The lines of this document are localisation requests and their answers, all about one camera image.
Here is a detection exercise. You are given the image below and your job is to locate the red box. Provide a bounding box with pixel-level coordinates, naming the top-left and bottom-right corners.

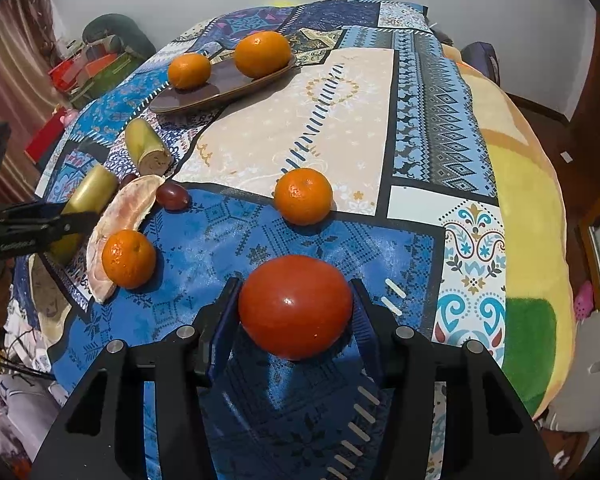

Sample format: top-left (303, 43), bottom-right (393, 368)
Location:
top-left (48, 57), bottom-right (88, 93)
top-left (24, 107), bottom-right (73, 163)

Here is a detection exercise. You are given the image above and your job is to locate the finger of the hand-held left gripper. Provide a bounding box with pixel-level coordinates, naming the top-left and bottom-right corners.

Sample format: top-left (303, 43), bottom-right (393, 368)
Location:
top-left (40, 211), bottom-right (99, 253)
top-left (0, 201), bottom-right (63, 223)

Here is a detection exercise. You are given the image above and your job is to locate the yellow fleece blanket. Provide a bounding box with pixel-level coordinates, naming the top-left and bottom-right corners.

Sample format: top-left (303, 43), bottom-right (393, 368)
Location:
top-left (440, 45), bottom-right (576, 416)

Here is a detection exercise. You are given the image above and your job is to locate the green box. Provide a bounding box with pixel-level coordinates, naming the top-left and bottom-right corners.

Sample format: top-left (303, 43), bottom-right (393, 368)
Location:
top-left (77, 67), bottom-right (148, 106)

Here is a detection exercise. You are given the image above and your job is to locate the yellow-green sugarcane piece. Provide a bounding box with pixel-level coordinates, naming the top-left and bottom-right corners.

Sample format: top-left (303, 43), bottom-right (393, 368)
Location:
top-left (47, 164), bottom-right (118, 266)
top-left (125, 117), bottom-right (174, 173)

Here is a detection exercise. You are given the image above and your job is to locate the pomelo slice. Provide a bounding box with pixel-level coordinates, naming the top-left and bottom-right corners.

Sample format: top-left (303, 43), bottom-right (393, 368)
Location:
top-left (86, 175), bottom-right (167, 305)

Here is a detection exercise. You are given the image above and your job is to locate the blue patchwork blanket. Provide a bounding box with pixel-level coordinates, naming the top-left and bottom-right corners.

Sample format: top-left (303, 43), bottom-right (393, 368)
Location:
top-left (12, 0), bottom-right (506, 480)

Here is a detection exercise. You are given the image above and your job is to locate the brown oval plate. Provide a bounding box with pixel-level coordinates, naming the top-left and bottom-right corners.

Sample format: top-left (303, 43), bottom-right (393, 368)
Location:
top-left (148, 52), bottom-right (297, 114)

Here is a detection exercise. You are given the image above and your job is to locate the red tomato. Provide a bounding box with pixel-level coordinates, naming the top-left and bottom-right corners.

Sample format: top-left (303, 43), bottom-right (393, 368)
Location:
top-left (237, 254), bottom-right (355, 361)

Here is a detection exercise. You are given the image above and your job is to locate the large orange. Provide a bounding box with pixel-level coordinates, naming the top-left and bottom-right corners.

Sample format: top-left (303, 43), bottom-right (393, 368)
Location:
top-left (233, 31), bottom-right (293, 80)

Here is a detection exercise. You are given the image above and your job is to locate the striped brown curtain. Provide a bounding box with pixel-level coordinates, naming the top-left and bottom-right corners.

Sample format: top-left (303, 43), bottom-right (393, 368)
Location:
top-left (0, 0), bottom-right (61, 201)

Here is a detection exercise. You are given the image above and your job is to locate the purple bag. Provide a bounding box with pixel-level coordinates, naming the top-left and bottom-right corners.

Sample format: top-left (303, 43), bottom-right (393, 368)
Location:
top-left (462, 42), bottom-right (501, 86)

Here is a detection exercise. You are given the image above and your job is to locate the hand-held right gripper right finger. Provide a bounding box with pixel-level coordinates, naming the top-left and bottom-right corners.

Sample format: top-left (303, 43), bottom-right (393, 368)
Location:
top-left (349, 277), bottom-right (556, 480)

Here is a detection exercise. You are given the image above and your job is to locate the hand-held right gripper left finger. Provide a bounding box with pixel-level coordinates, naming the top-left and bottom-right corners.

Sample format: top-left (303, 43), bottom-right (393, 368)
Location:
top-left (32, 276), bottom-right (242, 480)

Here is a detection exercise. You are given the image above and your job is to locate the dark green pillow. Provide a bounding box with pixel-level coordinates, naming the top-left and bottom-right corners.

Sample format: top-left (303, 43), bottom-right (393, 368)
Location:
top-left (82, 14), bottom-right (156, 58)

